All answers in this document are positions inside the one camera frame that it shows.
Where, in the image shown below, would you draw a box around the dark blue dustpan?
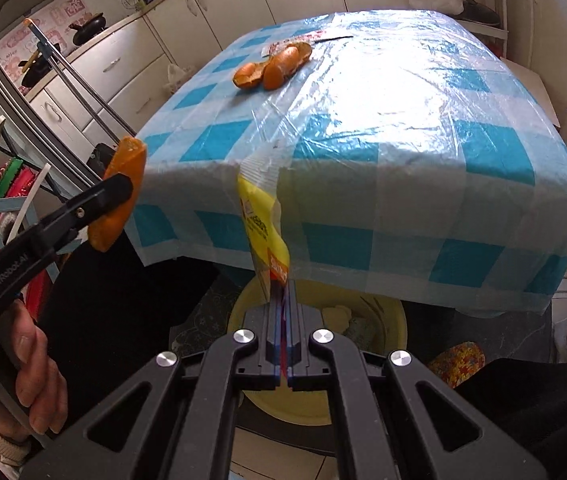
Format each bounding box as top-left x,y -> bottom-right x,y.
88,144 -> 114,172

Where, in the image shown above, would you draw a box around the white blue folding rack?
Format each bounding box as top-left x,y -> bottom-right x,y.
0,25 -> 94,271

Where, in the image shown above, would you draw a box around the yellow patterned slipper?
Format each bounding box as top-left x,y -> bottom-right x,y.
428,341 -> 487,391

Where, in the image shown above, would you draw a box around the person's left hand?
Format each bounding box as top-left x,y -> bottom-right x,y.
0,301 -> 70,436

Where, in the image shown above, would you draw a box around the pink wall stickers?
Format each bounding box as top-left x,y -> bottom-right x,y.
0,0 -> 89,91

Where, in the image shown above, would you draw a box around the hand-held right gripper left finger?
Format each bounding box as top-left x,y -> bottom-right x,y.
18,282 -> 288,480

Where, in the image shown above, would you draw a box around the black wok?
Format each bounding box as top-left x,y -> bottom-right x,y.
70,12 -> 109,46

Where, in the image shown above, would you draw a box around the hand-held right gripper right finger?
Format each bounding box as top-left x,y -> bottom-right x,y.
287,282 -> 550,480

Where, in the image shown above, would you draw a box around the person's right leg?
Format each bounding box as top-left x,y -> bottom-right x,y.
456,357 -> 567,480

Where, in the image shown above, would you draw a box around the yellow plastic basin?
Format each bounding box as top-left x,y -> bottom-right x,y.
226,277 -> 407,421

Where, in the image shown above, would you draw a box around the yellow snack packet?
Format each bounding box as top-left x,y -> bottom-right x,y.
236,157 -> 294,286

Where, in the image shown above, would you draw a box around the person's leg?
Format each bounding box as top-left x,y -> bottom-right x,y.
46,232 -> 224,461
456,357 -> 567,480

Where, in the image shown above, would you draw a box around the blue checkered plastic tablecloth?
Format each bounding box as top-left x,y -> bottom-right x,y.
126,9 -> 567,311

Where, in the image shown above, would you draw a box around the floral waste bin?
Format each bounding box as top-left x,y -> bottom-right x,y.
166,63 -> 189,96

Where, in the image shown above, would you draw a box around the white drawer cabinet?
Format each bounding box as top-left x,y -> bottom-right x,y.
508,0 -> 567,261

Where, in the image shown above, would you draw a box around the white base cabinets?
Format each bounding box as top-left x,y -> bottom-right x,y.
23,0 -> 414,133

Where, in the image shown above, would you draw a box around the person's left leg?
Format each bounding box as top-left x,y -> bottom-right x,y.
46,232 -> 224,461

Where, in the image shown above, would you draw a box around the black frying pan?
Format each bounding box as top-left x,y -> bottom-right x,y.
18,52 -> 51,86

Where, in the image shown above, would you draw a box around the white step stool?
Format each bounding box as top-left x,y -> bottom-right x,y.
501,57 -> 561,128

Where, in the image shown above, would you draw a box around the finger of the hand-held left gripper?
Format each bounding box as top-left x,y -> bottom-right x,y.
30,172 -> 135,257

